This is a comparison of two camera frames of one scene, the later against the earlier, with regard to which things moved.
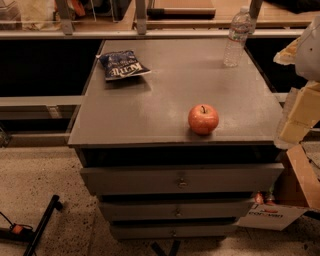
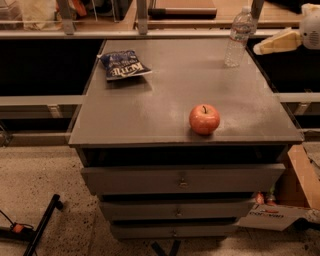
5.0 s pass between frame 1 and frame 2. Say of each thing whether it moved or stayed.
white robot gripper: moved
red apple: stayed
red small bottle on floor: stayed
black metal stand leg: stayed
